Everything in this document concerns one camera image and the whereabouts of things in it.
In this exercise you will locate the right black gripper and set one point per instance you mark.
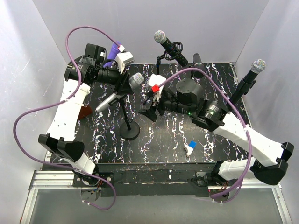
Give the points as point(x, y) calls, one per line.
point(149, 112)

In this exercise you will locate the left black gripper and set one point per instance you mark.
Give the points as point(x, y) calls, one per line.
point(123, 87)

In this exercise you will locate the black round-base mic stand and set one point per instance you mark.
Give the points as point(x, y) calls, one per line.
point(130, 129)

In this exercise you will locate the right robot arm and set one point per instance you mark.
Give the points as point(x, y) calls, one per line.
point(267, 159)

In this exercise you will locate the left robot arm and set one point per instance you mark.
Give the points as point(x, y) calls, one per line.
point(95, 65)

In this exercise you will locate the purple microphone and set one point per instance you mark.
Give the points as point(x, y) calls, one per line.
point(114, 51)

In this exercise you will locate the black glitter microphone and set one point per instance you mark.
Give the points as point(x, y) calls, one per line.
point(160, 37)

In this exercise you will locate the black shotgun microphone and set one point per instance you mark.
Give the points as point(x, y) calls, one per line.
point(197, 63)

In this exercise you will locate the right round-base mic stand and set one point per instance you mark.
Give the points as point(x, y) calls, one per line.
point(242, 89)

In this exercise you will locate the black microphone silver grille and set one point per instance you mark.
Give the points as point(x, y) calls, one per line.
point(257, 67)

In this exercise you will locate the brown wooden metronome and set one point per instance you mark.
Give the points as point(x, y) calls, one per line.
point(84, 111)

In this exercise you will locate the blue white small card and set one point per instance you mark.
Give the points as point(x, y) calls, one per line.
point(189, 148)

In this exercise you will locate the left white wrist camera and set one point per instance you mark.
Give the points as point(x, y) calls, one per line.
point(124, 59)

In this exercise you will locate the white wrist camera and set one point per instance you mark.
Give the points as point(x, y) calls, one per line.
point(124, 59)
point(153, 84)

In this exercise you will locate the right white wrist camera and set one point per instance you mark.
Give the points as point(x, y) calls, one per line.
point(153, 84)

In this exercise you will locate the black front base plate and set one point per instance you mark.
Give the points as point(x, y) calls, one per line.
point(163, 179)

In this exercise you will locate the aluminium frame rail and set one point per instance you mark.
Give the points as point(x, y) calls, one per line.
point(47, 180)

